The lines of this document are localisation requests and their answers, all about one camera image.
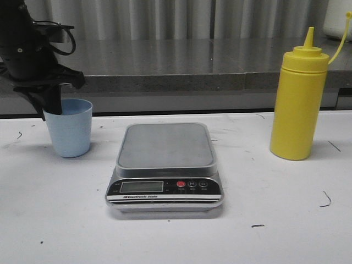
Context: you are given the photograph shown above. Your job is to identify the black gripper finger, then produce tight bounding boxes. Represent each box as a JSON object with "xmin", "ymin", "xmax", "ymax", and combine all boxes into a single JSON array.
[
  {"xmin": 43, "ymin": 85, "xmax": 62, "ymax": 115},
  {"xmin": 13, "ymin": 87, "xmax": 45, "ymax": 121}
]

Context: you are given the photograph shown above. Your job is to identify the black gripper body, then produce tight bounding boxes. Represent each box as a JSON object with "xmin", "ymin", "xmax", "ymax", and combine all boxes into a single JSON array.
[{"xmin": 1, "ymin": 1, "xmax": 85, "ymax": 93}]

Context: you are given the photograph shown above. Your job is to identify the light blue plastic cup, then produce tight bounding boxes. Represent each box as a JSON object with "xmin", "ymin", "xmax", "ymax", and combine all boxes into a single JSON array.
[{"xmin": 44, "ymin": 98, "xmax": 92, "ymax": 158}]

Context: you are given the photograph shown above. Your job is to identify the yellow squeeze bottle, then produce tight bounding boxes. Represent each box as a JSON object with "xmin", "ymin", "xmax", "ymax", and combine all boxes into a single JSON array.
[{"xmin": 269, "ymin": 12, "xmax": 351, "ymax": 161}]

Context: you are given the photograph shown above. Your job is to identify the silver electronic kitchen scale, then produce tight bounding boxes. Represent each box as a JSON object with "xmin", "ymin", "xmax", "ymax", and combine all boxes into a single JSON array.
[{"xmin": 105, "ymin": 123, "xmax": 224, "ymax": 217}]

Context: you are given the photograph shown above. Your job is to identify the grey stone counter ledge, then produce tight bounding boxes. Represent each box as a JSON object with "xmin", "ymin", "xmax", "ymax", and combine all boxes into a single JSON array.
[{"xmin": 0, "ymin": 38, "xmax": 352, "ymax": 116}]

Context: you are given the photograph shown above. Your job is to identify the white container in background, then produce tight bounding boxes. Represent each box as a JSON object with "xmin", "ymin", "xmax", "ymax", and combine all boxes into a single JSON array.
[{"xmin": 323, "ymin": 0, "xmax": 351, "ymax": 40}]

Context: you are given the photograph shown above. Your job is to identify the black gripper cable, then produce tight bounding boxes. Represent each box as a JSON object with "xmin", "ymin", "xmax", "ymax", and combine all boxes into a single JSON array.
[{"xmin": 32, "ymin": 19, "xmax": 76, "ymax": 56}]

